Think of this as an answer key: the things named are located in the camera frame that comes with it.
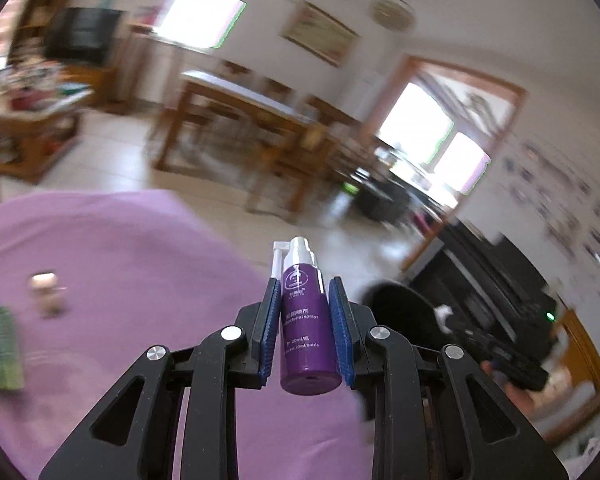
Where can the person's right hand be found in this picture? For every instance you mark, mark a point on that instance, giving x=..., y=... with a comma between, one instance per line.
x=522, y=397

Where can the group of wall photos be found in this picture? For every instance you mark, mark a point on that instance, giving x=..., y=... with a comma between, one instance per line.
x=555, y=195

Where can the framed wall picture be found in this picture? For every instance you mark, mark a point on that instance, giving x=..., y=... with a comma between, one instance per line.
x=320, y=35

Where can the dark seat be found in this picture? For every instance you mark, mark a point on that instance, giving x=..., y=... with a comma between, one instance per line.
x=382, y=200

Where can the wooden dining chair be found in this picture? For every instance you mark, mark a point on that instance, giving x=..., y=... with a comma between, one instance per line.
x=290, y=160

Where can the small clear bottle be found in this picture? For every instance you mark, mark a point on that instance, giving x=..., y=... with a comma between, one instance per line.
x=47, y=295

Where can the wooden bookshelf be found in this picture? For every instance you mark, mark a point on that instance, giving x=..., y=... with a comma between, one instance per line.
x=40, y=5

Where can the ceiling lamp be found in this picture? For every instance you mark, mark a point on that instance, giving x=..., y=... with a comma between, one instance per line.
x=392, y=10

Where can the purple spray bottle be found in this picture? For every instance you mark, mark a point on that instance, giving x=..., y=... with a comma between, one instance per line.
x=307, y=325

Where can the wooden dining table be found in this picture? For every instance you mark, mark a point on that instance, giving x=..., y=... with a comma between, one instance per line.
x=240, y=100

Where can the balcony window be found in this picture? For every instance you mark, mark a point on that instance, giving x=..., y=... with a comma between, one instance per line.
x=430, y=130

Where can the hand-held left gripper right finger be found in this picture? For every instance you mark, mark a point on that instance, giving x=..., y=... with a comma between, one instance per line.
x=341, y=332

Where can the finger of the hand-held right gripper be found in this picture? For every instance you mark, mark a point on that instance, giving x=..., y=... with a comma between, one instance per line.
x=465, y=337

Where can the black trash bin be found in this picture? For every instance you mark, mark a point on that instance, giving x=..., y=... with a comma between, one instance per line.
x=405, y=310

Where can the black television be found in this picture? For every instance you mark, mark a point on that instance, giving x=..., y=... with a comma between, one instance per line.
x=82, y=35

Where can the tall wooden stand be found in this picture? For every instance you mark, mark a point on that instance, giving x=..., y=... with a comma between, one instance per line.
x=150, y=60

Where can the wooden coffee table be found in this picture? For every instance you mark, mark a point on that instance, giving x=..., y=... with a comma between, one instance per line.
x=30, y=115

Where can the person's right forearm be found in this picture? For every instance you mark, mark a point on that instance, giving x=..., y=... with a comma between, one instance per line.
x=575, y=400

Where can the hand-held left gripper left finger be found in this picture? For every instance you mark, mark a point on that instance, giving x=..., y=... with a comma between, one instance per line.
x=267, y=332

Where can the green gum pack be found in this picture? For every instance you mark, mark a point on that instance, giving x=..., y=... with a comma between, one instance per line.
x=5, y=350

